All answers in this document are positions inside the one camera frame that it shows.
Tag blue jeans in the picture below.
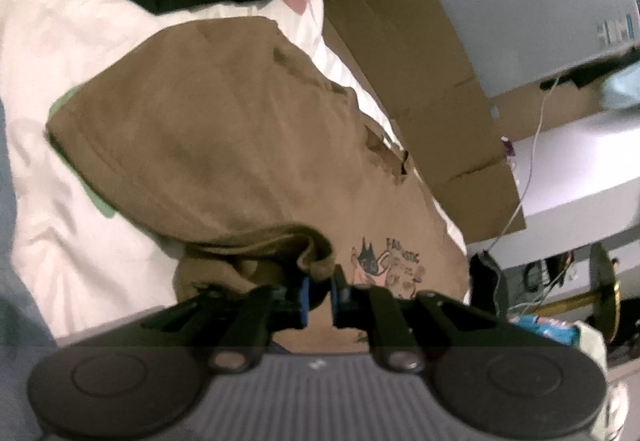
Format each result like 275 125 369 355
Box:
0 99 61 441

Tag black garment right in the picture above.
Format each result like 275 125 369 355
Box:
470 250 509 319

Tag white cable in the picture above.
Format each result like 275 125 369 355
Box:
484 74 561 255

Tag white bear print duvet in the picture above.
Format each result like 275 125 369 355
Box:
1 0 469 338

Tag brown cardboard sheet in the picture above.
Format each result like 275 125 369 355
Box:
326 0 637 243

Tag brown t-shirt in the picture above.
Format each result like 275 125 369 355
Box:
45 16 471 355

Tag blue patterned cloth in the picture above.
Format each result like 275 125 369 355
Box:
510 315 580 347

